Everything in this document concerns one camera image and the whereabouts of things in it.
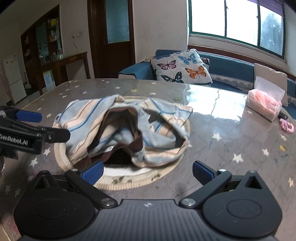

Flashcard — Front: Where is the dark wooden display cabinet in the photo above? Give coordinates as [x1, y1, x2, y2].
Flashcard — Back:
[20, 5, 63, 95]

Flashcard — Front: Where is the purple roller blind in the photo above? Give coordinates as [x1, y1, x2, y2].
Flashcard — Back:
[251, 0, 285, 16]

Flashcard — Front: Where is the white butterfly print pillow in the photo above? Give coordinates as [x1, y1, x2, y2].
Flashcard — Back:
[150, 49, 213, 85]

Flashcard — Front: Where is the beige pillow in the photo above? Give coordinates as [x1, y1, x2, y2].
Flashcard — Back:
[253, 62, 288, 107]

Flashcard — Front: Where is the blue beige striped garment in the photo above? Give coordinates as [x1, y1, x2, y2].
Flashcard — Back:
[53, 95, 193, 171]

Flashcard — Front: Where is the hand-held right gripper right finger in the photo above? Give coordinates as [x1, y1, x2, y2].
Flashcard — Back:
[180, 161, 266, 209]

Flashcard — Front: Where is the brown wooden door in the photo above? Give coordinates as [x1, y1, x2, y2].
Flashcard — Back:
[87, 0, 136, 79]

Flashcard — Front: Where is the grey star-print tablecloth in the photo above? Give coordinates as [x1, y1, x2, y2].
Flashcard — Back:
[0, 79, 296, 241]

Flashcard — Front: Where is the pink scrunchie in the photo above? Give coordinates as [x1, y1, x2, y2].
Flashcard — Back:
[279, 118, 295, 134]

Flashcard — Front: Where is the white refrigerator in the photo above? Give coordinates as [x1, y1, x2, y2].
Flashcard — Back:
[3, 54, 27, 104]

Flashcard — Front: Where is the green framed window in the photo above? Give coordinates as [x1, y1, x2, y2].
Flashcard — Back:
[187, 0, 286, 61]

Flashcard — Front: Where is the brown wooden console table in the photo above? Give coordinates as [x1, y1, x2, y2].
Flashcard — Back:
[40, 52, 91, 95]

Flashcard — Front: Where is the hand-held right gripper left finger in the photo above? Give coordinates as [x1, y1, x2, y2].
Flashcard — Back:
[32, 161, 118, 209]

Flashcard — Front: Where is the white cardboard box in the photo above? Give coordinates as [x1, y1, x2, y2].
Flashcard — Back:
[43, 71, 56, 92]

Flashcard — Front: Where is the round built-in induction cooktop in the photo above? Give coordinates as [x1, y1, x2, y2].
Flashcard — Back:
[54, 95, 191, 191]

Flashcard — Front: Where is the blue sofa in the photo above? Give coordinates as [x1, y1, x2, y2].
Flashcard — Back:
[118, 49, 296, 107]

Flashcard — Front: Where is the pink tissue pack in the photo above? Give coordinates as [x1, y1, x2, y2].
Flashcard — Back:
[245, 76, 285, 122]

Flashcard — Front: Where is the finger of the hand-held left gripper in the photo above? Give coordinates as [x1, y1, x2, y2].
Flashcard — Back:
[0, 105, 42, 123]
[0, 118, 71, 143]

